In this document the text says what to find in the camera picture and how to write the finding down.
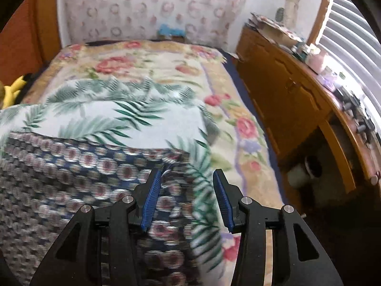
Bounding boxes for circle pattern headboard cover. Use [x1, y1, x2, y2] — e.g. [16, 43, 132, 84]
[58, 0, 251, 49]

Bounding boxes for white window blinds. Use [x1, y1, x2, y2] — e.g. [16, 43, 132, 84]
[316, 0, 381, 143]

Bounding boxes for lavender small container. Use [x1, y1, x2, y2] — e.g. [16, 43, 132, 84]
[318, 71, 340, 90]

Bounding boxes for pink container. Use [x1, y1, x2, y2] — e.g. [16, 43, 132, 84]
[306, 51, 328, 72]

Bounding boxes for white mug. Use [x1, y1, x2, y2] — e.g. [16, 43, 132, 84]
[287, 155, 322, 189]

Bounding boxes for wooden cabinet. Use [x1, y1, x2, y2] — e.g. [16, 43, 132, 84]
[235, 25, 381, 195]

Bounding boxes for yellow plush toy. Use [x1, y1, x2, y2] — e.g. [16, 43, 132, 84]
[0, 76, 26, 110]

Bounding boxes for black gadgets on cabinet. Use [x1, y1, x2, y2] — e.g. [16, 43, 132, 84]
[336, 86, 379, 144]

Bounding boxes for wooden door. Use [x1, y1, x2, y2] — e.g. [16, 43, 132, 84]
[0, 0, 62, 87]

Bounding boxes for floral fleece blanket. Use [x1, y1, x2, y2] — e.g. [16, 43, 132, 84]
[22, 40, 286, 286]

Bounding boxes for navy medallion-print satin robe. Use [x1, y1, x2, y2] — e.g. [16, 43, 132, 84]
[0, 130, 209, 286]

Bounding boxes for blue fuzzy bundle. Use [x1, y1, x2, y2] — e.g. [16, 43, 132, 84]
[157, 24, 187, 41]

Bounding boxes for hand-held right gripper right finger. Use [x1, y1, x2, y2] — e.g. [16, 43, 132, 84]
[213, 169, 343, 286]

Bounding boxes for palm-leaf print white cloth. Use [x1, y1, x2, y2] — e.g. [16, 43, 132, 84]
[0, 77, 224, 275]

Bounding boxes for cardboard box with papers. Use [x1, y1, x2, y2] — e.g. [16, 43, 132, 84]
[252, 20, 302, 49]

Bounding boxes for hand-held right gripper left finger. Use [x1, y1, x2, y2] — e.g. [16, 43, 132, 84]
[30, 169, 163, 286]

